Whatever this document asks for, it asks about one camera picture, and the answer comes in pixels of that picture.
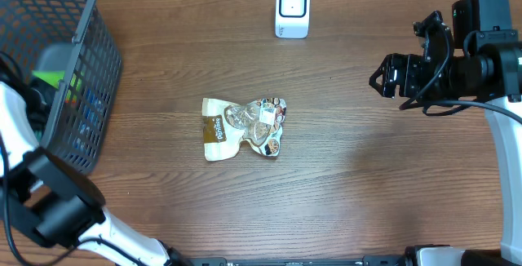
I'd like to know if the beige Pantree snack bag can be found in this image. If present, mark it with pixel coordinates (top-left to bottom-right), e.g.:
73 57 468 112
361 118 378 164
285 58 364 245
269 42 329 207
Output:
201 97 287 162

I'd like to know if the green clear candy bag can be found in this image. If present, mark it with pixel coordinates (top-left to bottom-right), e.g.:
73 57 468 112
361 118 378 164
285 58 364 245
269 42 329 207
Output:
33 70 82 104

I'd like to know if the blue Oreo cookie pack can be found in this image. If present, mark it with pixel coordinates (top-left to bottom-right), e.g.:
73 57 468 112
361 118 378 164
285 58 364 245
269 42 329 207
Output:
79 88 104 144

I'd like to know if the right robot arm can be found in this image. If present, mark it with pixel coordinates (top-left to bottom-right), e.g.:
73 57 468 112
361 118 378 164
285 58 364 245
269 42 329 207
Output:
369 0 521 265

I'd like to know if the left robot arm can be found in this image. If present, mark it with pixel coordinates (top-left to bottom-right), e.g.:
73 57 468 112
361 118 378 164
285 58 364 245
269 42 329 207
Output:
1 54 188 265

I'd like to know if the white barcode scanner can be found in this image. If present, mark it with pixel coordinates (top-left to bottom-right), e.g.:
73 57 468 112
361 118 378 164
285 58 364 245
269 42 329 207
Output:
275 0 310 39

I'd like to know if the grey plastic mesh basket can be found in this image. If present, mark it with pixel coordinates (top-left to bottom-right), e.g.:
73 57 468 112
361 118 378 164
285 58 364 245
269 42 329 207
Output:
1 0 123 174

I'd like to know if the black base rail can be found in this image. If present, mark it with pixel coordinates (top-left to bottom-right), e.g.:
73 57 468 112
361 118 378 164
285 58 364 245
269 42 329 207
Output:
187 255 412 266

